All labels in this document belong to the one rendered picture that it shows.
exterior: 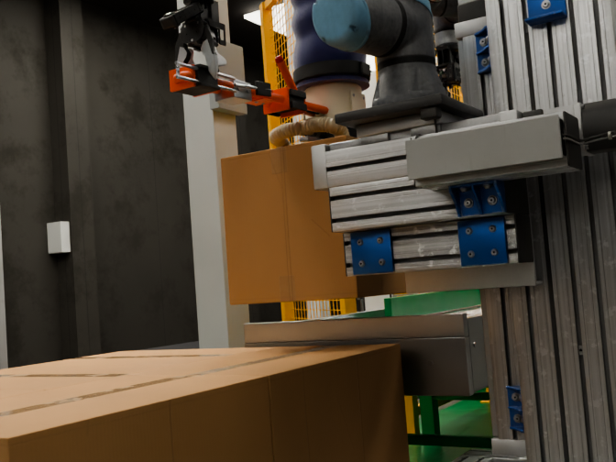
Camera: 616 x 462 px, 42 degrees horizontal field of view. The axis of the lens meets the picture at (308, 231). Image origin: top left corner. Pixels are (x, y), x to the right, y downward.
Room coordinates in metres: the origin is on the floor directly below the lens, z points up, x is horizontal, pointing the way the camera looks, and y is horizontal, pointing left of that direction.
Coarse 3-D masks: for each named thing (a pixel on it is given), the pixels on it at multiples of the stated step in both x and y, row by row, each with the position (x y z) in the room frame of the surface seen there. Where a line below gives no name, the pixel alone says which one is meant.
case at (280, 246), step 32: (224, 160) 2.14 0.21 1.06; (256, 160) 2.08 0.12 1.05; (288, 160) 2.03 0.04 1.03; (224, 192) 2.15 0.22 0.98; (256, 192) 2.09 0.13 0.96; (288, 192) 2.03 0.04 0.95; (320, 192) 1.98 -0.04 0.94; (256, 224) 2.09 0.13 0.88; (288, 224) 2.03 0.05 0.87; (320, 224) 1.98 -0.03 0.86; (256, 256) 2.09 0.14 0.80; (288, 256) 2.04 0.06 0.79; (320, 256) 1.98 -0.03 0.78; (256, 288) 2.10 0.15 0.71; (288, 288) 2.04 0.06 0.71; (320, 288) 1.99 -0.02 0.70; (352, 288) 1.94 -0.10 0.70; (384, 288) 2.05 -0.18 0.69
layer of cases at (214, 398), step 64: (0, 384) 1.78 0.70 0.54; (64, 384) 1.67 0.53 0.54; (128, 384) 1.58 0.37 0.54; (192, 384) 1.50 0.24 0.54; (256, 384) 1.53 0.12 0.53; (320, 384) 1.72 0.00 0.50; (384, 384) 1.98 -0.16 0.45; (0, 448) 1.06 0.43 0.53; (64, 448) 1.13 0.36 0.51; (128, 448) 1.24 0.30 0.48; (192, 448) 1.36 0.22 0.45; (256, 448) 1.51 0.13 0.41; (320, 448) 1.71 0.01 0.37; (384, 448) 1.96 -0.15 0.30
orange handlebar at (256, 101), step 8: (184, 72) 1.75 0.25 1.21; (176, 80) 1.76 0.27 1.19; (224, 80) 1.85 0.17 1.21; (232, 88) 1.87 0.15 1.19; (256, 96) 1.96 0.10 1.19; (264, 96) 1.98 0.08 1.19; (272, 96) 2.00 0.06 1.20; (280, 96) 2.03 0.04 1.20; (256, 104) 2.03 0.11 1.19; (264, 104) 2.06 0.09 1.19; (312, 104) 2.15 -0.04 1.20; (320, 112) 2.20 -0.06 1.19
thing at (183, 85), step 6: (174, 72) 1.79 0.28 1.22; (192, 72) 1.76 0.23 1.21; (192, 78) 1.76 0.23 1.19; (174, 84) 1.79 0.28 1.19; (180, 84) 1.78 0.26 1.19; (186, 84) 1.77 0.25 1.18; (192, 84) 1.76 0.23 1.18; (174, 90) 1.79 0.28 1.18; (180, 90) 1.79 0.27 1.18; (186, 90) 1.79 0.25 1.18; (192, 90) 1.80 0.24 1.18; (198, 90) 1.80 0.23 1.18; (204, 90) 1.80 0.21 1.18; (210, 90) 1.81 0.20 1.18; (192, 96) 1.86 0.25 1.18
